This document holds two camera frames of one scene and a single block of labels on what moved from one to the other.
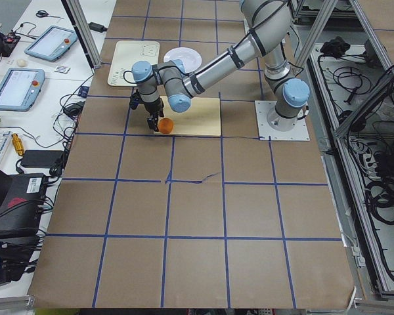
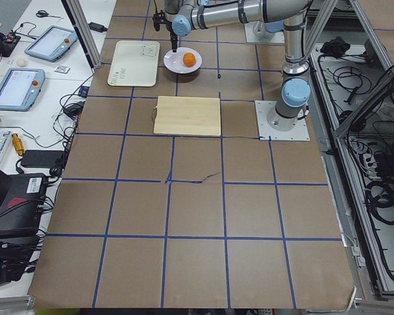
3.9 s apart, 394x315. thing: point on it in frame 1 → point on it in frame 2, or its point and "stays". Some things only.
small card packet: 62,69 stays
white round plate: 190,57 stays
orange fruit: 166,126 → 189,60
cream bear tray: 128,52 stays
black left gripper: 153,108 → 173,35
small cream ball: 21,62 stays
